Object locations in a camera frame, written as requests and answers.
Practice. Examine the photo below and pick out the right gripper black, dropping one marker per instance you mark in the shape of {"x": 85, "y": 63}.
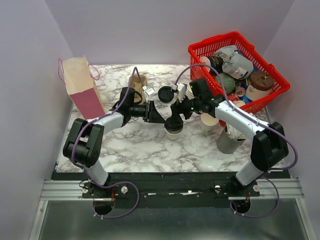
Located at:
{"x": 178, "y": 107}

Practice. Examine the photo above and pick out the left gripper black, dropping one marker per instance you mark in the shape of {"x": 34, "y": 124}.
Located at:
{"x": 151, "y": 114}

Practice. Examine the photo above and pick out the black coffee cup lid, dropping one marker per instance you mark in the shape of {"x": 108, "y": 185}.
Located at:
{"x": 173, "y": 124}

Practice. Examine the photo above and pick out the white paper cup stack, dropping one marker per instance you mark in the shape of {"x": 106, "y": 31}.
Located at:
{"x": 189, "y": 92}

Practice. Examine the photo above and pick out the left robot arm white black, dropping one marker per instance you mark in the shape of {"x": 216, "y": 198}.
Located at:
{"x": 84, "y": 141}

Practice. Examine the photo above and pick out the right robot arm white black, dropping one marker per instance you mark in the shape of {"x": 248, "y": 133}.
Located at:
{"x": 268, "y": 144}

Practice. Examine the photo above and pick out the cardboard cup carrier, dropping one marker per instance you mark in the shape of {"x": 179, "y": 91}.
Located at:
{"x": 136, "y": 84}

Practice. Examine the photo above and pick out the grey metal straw holder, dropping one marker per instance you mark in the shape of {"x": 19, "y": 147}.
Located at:
{"x": 227, "y": 145}

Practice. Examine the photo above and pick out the white wrapped straws bundle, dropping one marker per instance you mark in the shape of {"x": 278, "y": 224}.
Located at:
{"x": 234, "y": 134}

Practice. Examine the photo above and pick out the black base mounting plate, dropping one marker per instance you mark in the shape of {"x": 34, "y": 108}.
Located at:
{"x": 155, "y": 190}

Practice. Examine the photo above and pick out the dark noodle cup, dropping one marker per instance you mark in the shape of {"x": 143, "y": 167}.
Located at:
{"x": 214, "y": 61}

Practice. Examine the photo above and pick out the red plastic basket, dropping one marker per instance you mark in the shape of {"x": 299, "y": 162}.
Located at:
{"x": 209, "y": 46}

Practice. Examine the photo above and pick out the grey white plastic bag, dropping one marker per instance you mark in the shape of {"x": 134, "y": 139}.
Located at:
{"x": 234, "y": 64}

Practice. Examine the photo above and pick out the pink paper bag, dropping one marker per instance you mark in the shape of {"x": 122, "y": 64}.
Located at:
{"x": 81, "y": 86}

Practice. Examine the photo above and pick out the brown lid tub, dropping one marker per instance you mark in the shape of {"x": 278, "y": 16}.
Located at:
{"x": 260, "y": 85}

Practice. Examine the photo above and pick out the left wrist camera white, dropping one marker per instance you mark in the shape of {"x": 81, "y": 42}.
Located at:
{"x": 148, "y": 91}

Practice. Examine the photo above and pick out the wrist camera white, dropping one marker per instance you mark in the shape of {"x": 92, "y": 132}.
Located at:
{"x": 148, "y": 91}
{"x": 180, "y": 90}

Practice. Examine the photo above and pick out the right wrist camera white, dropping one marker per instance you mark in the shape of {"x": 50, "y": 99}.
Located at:
{"x": 180, "y": 90}

